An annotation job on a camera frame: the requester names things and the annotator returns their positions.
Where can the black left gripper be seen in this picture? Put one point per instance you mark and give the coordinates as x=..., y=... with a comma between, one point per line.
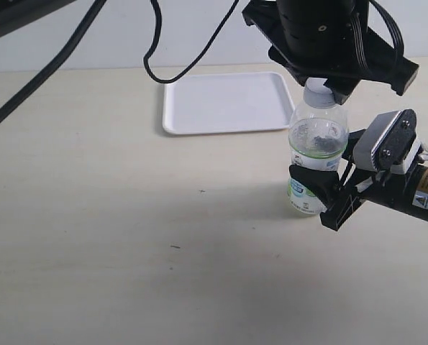
x=343, y=41

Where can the white plastic tray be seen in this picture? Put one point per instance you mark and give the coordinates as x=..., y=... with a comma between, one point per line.
x=227, y=103

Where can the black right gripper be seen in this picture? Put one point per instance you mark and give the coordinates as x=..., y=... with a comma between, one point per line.
x=339, y=196

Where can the white bottle cap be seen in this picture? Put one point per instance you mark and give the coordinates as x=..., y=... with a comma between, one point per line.
x=317, y=95

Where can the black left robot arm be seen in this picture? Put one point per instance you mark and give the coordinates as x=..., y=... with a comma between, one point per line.
x=343, y=42

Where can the clear plastic drink bottle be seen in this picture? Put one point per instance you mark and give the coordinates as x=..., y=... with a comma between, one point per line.
x=317, y=137

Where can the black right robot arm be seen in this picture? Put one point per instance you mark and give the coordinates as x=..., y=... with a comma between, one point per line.
x=406, y=193

